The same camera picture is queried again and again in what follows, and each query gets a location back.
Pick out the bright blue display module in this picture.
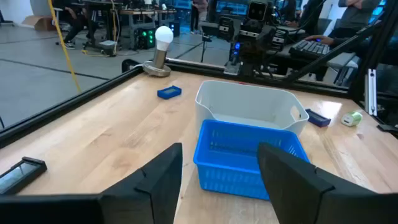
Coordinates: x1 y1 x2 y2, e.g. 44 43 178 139
157 85 183 100

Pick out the wooden workbench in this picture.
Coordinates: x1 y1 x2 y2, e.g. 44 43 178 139
118 8 178 47

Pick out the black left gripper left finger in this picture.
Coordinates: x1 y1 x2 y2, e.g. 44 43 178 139
0 142 183 224

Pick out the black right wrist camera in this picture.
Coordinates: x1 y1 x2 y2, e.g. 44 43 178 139
248 1 268 22

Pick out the person standing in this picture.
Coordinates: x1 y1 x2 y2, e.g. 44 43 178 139
190 0 210 34

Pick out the person at keyboard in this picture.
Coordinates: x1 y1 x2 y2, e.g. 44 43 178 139
303 0 385 47

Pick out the computer with green lights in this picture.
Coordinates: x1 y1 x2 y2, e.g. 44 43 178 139
136 27 157 50

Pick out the cardboard box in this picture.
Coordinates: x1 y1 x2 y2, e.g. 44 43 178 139
21 14 57 32

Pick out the black LCD display module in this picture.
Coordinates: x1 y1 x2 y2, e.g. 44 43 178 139
0 156 49 196

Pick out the computer monitor blue screen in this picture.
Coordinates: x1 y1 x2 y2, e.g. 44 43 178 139
215 0 249 16

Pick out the black aluminium table frame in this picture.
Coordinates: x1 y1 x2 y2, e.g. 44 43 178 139
0 0 398 149

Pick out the yellow hanging cable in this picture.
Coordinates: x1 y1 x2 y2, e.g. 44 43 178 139
47 0 82 93

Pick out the person seated at desk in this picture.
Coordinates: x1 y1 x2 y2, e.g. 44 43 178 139
55 0 94 50

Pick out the white bulb lamp metal base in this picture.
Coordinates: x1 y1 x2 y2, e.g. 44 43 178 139
142 26 175 78

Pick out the grey plastic bin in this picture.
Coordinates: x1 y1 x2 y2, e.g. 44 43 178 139
195 80 310 138

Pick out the green white wall charger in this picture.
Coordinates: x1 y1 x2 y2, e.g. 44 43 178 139
340 111 364 128

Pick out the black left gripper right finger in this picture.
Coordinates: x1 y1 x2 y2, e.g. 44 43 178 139
257 142 398 224

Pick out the blue slotted plastic basket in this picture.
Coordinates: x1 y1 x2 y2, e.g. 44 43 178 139
193 119 311 201

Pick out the black computer keyboard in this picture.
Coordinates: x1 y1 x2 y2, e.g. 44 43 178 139
288 39 331 59

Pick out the silver metal frame bracket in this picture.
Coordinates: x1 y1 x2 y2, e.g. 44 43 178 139
364 68 378 117

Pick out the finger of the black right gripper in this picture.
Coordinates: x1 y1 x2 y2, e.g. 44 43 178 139
218 17 234 42
272 28 287 51

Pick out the person seated behind robot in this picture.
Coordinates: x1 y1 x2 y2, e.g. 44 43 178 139
279 0 315 29

